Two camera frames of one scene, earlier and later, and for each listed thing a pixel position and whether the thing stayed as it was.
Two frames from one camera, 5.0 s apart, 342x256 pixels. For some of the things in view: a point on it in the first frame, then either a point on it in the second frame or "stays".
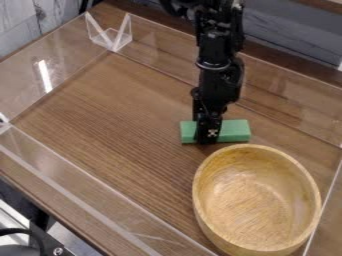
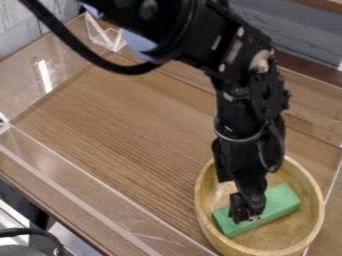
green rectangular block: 234,130 to 280,203
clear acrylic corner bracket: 113,39 stays
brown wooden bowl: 255,201 stays
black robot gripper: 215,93 to 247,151
